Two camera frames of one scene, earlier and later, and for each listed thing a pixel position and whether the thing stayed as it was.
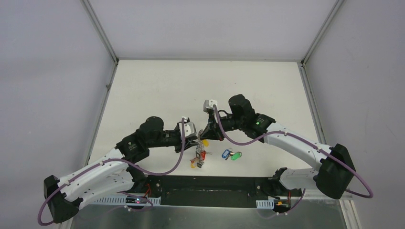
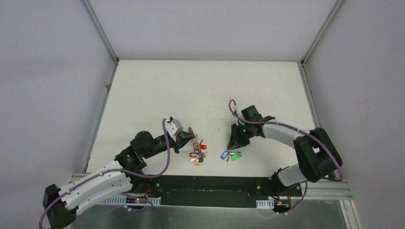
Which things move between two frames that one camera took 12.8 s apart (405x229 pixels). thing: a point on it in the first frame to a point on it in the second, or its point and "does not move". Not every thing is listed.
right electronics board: x=282 y=205 does not move
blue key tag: x=226 y=154 does not move
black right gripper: x=212 y=130 to x=235 y=141
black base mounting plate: x=210 y=191 does not move
